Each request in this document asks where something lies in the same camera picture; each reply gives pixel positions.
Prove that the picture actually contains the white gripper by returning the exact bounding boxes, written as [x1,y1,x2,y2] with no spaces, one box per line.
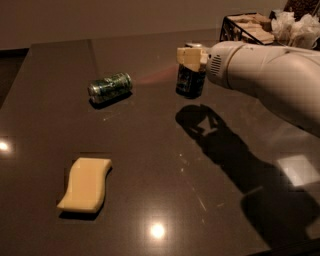
[176,41,245,90]

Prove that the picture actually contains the blue pepsi can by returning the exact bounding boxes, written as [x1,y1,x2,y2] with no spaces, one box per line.
[176,43,206,99]

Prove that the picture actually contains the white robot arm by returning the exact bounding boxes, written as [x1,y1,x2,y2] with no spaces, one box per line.
[176,41,320,137]

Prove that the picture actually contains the green soda can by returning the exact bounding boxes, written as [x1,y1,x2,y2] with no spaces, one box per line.
[88,73,133,104]

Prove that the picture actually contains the crumpled white plastic bag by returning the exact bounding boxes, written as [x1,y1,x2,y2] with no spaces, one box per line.
[271,12,320,49]

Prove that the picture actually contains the dark patterned jar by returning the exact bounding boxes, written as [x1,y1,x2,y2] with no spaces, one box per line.
[284,0,320,21]

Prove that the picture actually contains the yellow curved sponge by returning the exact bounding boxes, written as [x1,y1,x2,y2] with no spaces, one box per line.
[57,158,112,214]

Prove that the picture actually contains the black wire napkin basket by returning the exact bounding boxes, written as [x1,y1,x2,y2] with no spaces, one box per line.
[219,13,275,45]

